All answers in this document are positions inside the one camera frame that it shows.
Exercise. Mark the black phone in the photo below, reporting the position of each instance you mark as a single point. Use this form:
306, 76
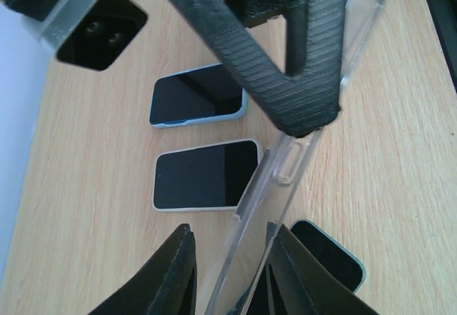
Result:
207, 175

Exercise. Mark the blue phone dark screen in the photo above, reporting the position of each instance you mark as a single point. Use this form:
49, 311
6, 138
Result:
196, 97

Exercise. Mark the teal phone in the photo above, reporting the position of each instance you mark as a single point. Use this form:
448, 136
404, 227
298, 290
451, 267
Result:
336, 259

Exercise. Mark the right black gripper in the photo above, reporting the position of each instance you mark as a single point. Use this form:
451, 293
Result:
314, 50

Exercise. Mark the black aluminium frame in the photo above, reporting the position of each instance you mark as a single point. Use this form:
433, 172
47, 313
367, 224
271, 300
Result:
443, 13

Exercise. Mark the white translucent phone case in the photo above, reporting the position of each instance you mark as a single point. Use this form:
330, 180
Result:
200, 208

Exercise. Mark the clear magsafe phone case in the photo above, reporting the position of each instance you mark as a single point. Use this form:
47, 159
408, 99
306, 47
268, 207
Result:
230, 285

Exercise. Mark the light blue phone case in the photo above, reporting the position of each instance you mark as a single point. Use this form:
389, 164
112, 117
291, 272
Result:
200, 120

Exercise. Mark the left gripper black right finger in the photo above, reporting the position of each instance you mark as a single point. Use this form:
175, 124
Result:
298, 284

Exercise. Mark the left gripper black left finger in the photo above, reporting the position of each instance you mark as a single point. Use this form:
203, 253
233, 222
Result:
165, 284

